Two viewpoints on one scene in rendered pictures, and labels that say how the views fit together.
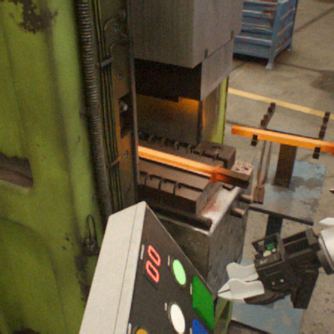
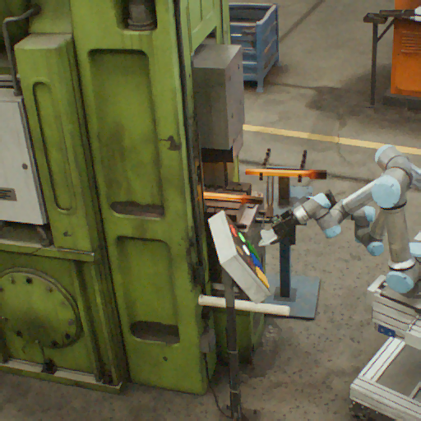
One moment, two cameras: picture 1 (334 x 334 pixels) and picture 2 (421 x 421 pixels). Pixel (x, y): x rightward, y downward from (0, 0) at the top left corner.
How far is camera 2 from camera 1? 246 cm
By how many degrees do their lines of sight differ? 8
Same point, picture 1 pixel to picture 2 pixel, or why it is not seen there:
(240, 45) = not seen: hidden behind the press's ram
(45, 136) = (175, 190)
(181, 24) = (223, 132)
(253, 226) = (270, 249)
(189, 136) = (219, 180)
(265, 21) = (247, 43)
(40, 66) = (176, 162)
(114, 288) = (224, 237)
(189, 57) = (228, 145)
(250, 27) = not seen: hidden behind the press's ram
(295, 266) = (286, 224)
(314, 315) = (326, 300)
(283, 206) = not seen: hidden behind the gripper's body
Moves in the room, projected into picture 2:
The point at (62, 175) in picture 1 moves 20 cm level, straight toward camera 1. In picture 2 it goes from (182, 206) to (204, 227)
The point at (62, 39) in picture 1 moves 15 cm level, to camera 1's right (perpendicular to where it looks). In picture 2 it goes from (183, 150) to (217, 145)
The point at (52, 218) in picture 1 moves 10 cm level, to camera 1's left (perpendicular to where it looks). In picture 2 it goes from (174, 229) to (152, 233)
